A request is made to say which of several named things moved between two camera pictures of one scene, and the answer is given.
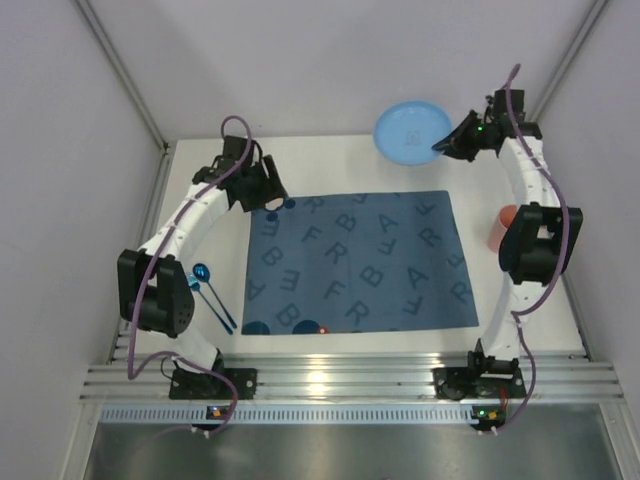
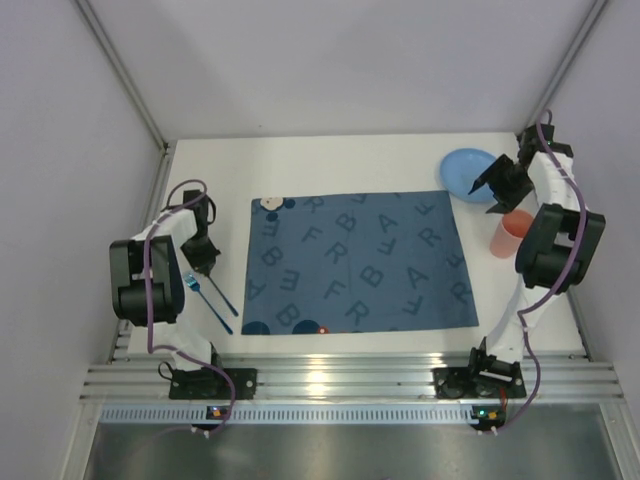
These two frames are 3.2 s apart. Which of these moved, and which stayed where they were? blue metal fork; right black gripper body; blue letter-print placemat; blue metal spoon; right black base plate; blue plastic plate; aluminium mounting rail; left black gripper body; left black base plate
Moved: right black gripper body; left black gripper body; blue plastic plate; blue metal spoon
Stayed: blue metal fork; left black base plate; aluminium mounting rail; right black base plate; blue letter-print placemat
